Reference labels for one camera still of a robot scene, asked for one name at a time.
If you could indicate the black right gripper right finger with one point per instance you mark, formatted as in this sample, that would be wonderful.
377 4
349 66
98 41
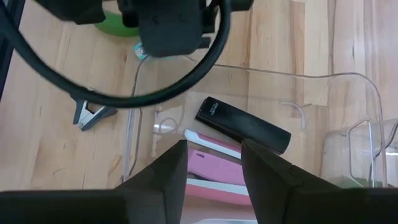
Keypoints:
280 196

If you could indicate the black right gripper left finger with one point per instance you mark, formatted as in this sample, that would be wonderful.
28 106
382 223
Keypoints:
161 193

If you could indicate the green tape roll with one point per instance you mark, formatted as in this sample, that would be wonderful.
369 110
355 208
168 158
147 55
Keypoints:
115 26

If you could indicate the black stapler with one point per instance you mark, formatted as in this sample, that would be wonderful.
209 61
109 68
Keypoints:
242 124

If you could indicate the black staple remover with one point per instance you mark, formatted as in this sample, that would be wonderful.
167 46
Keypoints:
90 116

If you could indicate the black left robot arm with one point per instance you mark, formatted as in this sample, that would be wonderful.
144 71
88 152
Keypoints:
71 9

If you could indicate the white plastic bin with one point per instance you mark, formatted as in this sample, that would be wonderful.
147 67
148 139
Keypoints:
224 221

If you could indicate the clear plastic bin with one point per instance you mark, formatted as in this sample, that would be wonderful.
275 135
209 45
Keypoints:
342 155
342 93

